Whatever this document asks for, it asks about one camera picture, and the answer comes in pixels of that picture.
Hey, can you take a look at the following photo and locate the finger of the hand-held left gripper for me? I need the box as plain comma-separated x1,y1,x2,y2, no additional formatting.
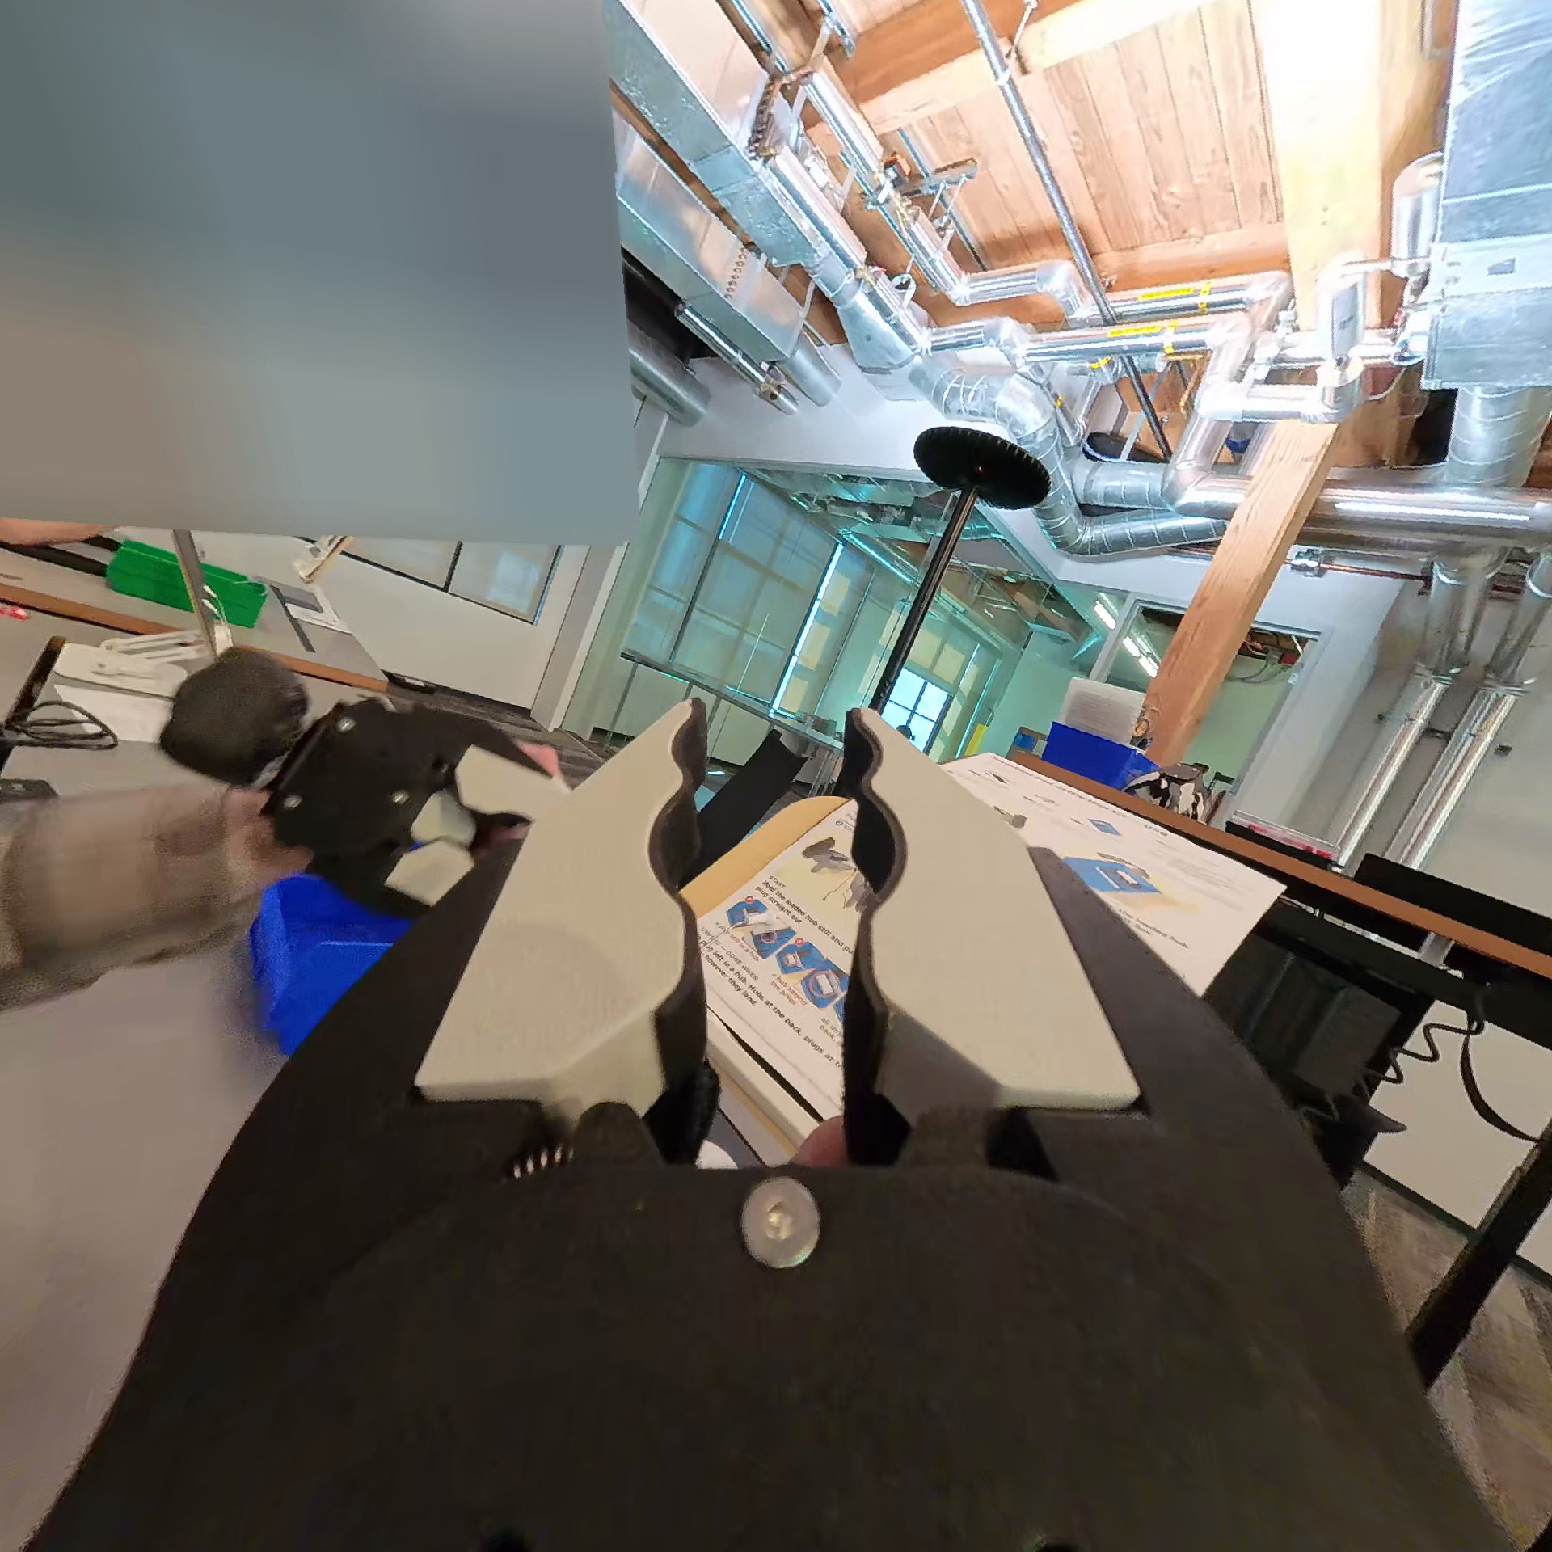
388,825,499,912
445,740,575,838

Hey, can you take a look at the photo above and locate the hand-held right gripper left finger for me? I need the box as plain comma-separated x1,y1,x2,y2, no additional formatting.
414,698,715,1160

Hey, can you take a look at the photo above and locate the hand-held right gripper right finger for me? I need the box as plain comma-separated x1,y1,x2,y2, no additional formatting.
837,709,1142,1160

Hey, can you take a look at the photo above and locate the blue plastic bin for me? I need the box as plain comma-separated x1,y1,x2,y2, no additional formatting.
1044,720,1160,788
251,868,419,1058

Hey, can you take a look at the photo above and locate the person's left forearm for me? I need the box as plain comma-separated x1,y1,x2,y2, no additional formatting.
0,775,305,1008

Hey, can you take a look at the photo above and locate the person's left hand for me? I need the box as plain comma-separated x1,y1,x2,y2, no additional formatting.
473,737,564,849

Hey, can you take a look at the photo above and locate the printed instruction sheet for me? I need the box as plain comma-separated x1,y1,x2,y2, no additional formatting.
704,751,1288,1128

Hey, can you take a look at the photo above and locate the green plastic bin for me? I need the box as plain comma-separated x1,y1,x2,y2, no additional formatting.
104,539,268,628

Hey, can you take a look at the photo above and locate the wooden side table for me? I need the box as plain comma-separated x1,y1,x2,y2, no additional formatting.
0,578,390,692

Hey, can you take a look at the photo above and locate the black pole stand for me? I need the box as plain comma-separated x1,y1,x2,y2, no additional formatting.
861,424,1057,716

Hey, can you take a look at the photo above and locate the wooden column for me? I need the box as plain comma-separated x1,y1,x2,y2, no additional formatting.
1140,0,1456,764

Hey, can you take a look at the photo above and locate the black charger cable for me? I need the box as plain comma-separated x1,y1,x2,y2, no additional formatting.
0,696,118,755

